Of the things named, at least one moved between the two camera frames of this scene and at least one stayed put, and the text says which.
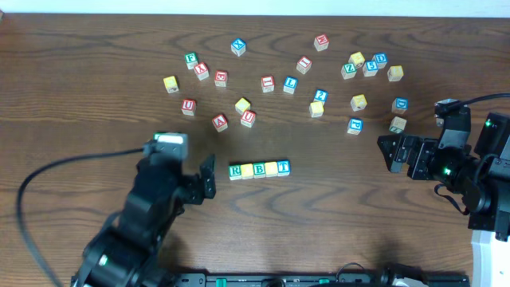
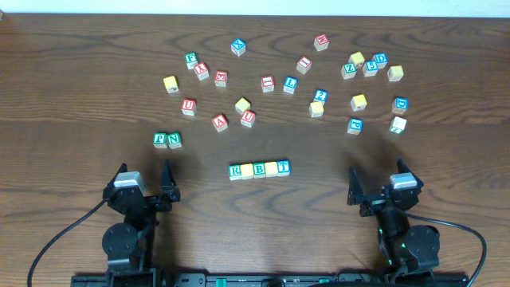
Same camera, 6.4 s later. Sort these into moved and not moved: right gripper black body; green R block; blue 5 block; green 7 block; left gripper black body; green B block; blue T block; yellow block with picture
Moved: right gripper black body; left gripper black body
Not moved: green B block; blue 5 block; green 7 block; green R block; yellow block with picture; blue T block
